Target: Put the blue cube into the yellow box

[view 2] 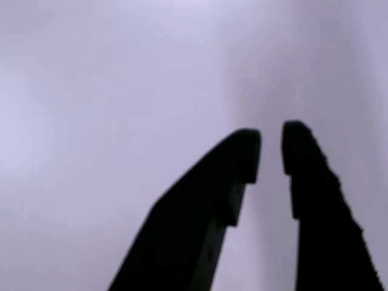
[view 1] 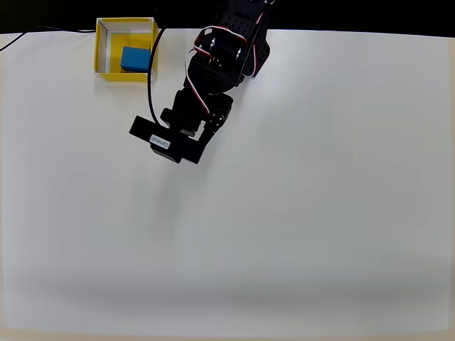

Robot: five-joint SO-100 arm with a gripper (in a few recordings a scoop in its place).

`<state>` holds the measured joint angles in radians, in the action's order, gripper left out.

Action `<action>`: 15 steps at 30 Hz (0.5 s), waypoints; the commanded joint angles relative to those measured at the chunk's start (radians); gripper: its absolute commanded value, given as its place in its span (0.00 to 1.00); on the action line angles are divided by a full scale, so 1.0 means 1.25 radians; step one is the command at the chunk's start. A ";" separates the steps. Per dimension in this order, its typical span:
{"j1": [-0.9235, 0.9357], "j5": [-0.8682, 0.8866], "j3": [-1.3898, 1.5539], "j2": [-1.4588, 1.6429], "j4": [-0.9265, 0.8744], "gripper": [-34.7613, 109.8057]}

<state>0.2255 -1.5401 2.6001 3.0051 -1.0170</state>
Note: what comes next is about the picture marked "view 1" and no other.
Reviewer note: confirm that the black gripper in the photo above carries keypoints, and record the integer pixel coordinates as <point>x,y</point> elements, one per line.
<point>195,125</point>

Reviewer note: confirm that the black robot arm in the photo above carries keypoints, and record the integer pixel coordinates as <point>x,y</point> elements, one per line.
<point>231,42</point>

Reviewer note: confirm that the blue cube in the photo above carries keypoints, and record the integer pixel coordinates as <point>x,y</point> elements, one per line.
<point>135,60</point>

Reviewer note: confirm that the yellow cardboard box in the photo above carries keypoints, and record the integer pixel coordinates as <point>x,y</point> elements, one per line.
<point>122,76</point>

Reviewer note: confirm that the black bar-shaped camera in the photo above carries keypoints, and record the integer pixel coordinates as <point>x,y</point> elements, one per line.
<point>142,129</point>

